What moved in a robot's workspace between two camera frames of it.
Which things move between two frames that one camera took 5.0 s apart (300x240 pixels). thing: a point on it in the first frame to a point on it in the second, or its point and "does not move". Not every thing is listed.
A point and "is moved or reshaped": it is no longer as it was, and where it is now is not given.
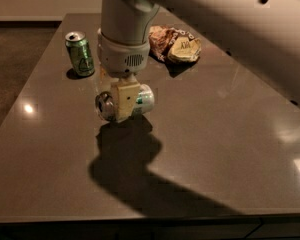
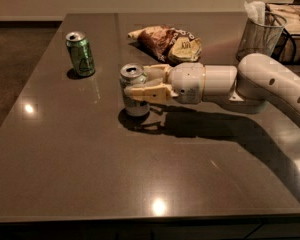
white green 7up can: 106,102 is moved or reshaped
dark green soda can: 80,53 does not move
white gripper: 121,59 to 187,82
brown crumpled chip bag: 168,43 does not move
